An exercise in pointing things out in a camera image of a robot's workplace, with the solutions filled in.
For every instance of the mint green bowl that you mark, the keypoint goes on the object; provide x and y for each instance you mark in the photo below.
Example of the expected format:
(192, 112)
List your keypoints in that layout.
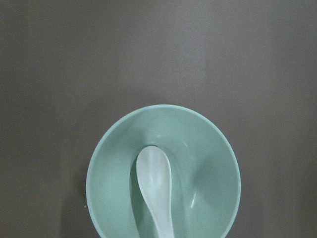
(206, 184)

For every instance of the white ceramic spoon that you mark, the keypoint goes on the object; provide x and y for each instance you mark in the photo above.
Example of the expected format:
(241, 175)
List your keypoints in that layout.
(155, 183)

